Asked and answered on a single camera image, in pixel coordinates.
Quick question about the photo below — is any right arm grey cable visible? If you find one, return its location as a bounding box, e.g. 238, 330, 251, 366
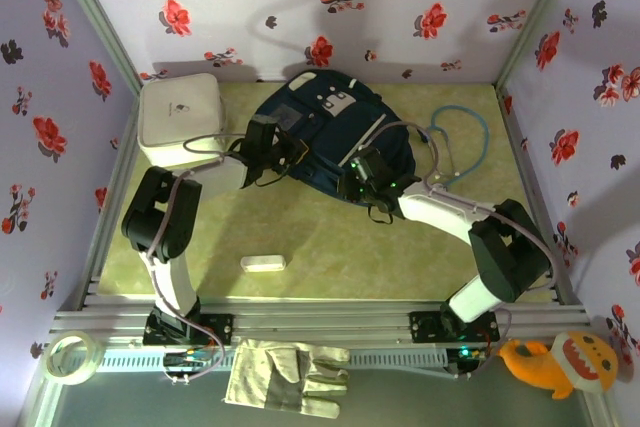
357, 121, 557, 381

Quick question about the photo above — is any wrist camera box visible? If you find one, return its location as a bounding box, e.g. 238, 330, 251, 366
246, 115, 280, 149
351, 145, 390, 182

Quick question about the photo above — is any blue stethoscope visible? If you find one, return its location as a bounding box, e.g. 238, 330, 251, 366
428, 104, 491, 186

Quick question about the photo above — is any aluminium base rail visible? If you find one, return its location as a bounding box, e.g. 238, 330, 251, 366
49, 296, 591, 348

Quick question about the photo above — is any white plastic lunch box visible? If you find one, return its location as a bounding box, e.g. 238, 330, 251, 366
137, 72, 230, 168

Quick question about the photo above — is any clear tape roll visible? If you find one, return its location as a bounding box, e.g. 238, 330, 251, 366
42, 330, 104, 387

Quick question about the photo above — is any aluminium side rail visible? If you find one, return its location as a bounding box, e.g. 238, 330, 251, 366
497, 86, 584, 306
57, 94, 144, 311

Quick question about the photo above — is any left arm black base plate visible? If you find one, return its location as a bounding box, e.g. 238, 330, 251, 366
143, 313, 235, 347

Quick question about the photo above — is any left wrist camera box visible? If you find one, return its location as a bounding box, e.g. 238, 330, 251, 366
246, 115, 280, 149

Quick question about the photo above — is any navy blue backpack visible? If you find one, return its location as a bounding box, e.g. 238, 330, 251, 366
252, 69, 417, 223

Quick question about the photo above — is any white slotted cable duct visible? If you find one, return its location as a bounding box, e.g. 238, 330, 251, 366
64, 349, 449, 371

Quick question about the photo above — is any aluminium frame post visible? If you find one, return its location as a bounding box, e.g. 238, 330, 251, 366
494, 0, 586, 88
47, 0, 144, 96

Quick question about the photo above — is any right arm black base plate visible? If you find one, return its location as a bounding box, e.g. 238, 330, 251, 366
408, 310, 500, 344

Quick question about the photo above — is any small white eraser case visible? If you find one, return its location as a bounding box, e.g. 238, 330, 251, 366
240, 254, 286, 273

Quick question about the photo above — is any grey work glove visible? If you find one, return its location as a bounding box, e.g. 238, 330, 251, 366
223, 338, 351, 420

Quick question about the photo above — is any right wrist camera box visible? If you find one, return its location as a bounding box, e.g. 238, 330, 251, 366
351, 145, 390, 182

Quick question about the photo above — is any orange plush toy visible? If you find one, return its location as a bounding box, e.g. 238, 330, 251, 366
499, 330, 620, 400

